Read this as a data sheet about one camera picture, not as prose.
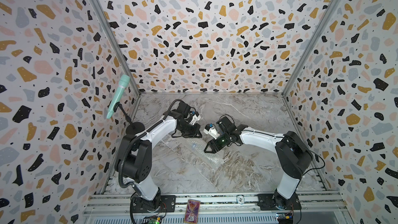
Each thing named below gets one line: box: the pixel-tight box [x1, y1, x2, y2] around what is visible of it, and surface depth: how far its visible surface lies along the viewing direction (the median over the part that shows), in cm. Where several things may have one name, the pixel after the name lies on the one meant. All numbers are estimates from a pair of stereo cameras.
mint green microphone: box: [106, 74, 131, 120], surface depth 78 cm
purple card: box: [183, 198, 201, 224], surface depth 72 cm
